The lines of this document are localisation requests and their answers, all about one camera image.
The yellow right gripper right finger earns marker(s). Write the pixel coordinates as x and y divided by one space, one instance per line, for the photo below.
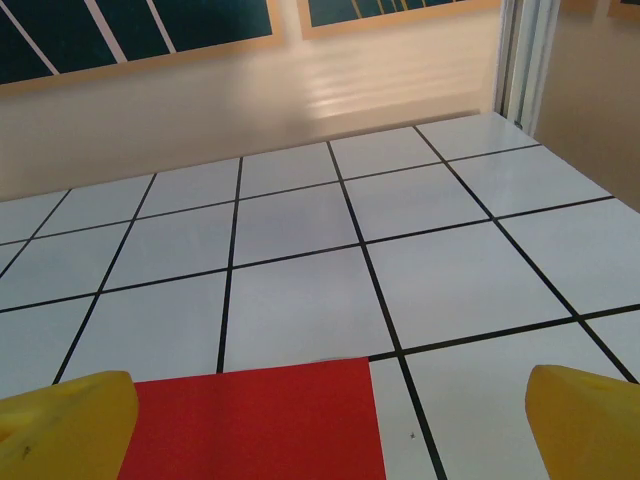
590 430

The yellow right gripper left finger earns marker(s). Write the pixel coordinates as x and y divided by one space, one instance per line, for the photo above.
60 430

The red cloth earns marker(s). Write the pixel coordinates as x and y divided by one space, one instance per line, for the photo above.
250 425

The right aluminium corner post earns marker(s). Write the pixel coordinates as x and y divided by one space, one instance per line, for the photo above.
525 60

